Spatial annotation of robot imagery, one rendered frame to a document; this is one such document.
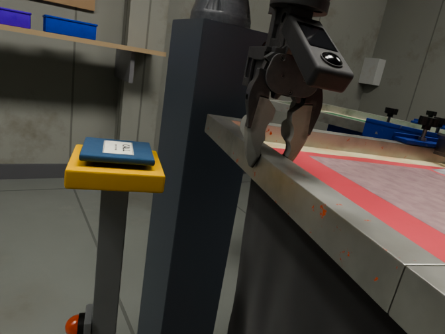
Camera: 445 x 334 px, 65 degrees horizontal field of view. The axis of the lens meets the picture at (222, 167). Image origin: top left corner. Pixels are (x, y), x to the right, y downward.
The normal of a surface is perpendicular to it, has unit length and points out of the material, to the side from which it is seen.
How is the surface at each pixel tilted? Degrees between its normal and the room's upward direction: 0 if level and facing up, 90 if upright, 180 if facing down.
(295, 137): 90
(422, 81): 90
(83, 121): 90
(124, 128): 90
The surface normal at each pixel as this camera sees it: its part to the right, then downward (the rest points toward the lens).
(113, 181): 0.27, 0.31
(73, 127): 0.49, 0.32
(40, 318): 0.16, -0.95
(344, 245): -0.95, -0.09
